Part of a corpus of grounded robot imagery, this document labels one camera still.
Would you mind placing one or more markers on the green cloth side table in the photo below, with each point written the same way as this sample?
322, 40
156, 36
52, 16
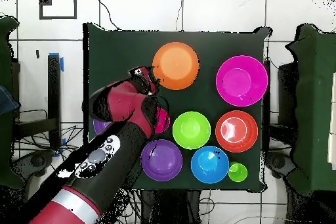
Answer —
309, 103
5, 142

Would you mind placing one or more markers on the large red-orange bowl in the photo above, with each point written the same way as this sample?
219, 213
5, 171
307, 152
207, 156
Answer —
249, 132

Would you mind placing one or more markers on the green bowl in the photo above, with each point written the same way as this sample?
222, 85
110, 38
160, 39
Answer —
191, 129

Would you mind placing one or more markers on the pink bowl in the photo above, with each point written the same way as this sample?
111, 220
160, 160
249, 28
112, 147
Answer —
241, 80

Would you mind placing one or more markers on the small crimson bowl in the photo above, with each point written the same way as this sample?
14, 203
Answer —
164, 121

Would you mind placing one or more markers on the blue bowl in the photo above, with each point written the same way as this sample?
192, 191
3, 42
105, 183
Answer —
210, 168

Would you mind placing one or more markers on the purple bowl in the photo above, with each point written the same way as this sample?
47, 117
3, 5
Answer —
101, 126
161, 161

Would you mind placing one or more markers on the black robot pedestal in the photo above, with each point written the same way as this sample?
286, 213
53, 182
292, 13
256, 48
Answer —
170, 208

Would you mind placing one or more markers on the green cup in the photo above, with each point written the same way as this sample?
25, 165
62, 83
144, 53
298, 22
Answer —
237, 172

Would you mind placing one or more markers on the dark green tablecloth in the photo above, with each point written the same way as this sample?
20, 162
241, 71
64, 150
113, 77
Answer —
118, 50

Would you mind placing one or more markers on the white box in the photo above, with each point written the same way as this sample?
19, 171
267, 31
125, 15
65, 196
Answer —
332, 142

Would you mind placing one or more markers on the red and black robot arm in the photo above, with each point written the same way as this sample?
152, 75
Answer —
123, 108

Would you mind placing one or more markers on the black bench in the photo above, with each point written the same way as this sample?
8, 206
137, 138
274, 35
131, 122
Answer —
53, 90

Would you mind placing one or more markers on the blue tape strip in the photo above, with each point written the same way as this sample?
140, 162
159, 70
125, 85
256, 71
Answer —
62, 65

